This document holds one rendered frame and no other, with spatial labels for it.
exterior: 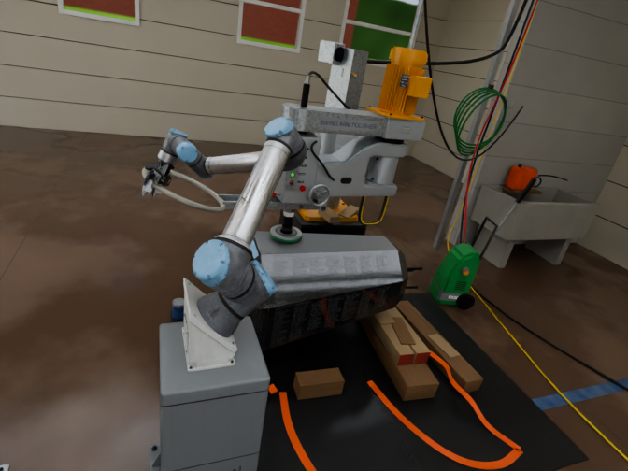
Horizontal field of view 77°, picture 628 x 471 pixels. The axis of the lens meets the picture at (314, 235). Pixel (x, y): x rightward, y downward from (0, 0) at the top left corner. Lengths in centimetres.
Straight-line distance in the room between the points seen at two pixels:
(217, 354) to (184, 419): 26
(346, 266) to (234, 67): 630
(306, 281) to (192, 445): 117
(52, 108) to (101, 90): 88
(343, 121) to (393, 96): 39
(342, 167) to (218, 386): 154
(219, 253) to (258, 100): 732
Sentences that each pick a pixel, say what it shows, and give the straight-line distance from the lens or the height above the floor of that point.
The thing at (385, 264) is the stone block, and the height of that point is 75.
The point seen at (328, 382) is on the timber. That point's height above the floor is 13.
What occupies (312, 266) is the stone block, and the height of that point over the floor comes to 76.
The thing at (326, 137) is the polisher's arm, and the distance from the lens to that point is 320.
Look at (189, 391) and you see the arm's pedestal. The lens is 159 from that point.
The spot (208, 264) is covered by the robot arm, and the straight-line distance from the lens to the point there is 139.
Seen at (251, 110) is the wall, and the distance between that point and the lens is 858.
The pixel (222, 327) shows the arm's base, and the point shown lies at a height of 103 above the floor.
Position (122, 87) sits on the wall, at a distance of 837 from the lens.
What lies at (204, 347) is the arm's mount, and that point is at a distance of 158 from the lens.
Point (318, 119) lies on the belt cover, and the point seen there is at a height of 165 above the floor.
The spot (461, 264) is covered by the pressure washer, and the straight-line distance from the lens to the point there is 387.
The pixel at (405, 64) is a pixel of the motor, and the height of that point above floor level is 201.
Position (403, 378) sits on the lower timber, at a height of 15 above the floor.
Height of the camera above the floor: 201
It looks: 25 degrees down
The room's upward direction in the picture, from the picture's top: 10 degrees clockwise
